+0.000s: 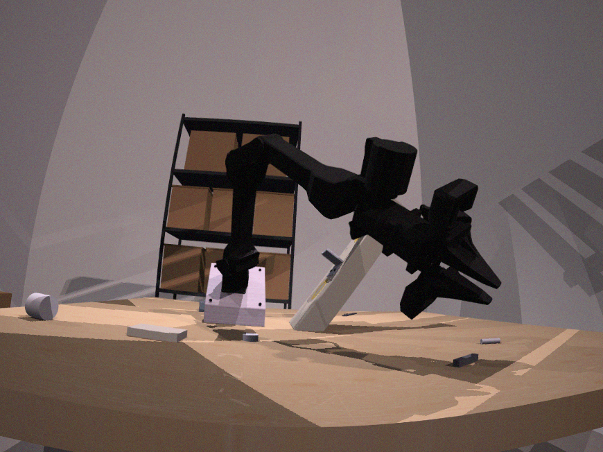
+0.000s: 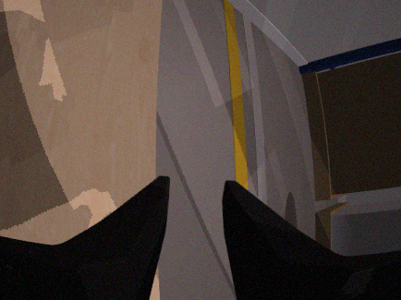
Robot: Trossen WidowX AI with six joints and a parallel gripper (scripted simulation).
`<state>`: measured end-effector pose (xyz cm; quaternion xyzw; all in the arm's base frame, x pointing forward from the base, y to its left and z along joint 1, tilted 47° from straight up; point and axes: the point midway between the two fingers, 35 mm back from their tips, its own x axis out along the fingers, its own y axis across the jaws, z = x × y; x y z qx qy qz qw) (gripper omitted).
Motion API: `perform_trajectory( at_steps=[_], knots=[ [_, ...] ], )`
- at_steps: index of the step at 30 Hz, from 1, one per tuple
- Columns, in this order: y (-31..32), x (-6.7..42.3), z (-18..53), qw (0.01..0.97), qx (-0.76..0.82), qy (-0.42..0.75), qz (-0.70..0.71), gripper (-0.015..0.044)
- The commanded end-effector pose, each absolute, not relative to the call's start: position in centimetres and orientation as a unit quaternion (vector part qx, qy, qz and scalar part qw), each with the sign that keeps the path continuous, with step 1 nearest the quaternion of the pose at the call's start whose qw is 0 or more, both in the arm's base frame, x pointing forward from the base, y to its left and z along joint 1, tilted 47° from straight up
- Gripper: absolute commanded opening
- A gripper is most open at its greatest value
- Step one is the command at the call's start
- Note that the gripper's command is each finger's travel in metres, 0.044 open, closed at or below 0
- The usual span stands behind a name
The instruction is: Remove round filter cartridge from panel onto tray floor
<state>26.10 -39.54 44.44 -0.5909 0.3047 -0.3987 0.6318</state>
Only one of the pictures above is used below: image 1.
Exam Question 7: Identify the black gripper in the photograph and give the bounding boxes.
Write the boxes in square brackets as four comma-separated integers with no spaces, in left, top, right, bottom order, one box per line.
[378,178,501,320]

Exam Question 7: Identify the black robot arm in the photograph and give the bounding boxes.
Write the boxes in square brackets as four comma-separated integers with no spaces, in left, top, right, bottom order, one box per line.
[216,134,417,294]

